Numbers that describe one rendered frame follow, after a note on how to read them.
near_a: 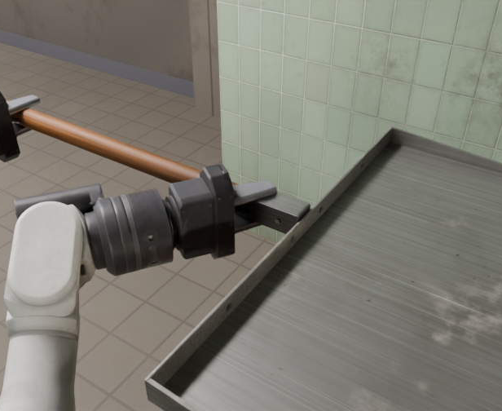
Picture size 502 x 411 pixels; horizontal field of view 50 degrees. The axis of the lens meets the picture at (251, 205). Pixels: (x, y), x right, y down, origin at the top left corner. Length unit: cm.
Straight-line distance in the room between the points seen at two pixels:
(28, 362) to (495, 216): 55
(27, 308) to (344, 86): 160
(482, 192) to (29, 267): 56
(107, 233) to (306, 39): 153
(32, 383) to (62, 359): 3
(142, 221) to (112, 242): 4
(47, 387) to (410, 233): 42
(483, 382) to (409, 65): 145
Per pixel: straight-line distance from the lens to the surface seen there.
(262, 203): 64
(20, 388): 56
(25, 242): 57
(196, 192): 61
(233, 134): 236
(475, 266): 64
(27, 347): 56
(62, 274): 55
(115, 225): 59
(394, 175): 77
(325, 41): 198
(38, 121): 90
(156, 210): 59
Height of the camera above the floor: 160
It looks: 35 degrees down
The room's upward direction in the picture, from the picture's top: straight up
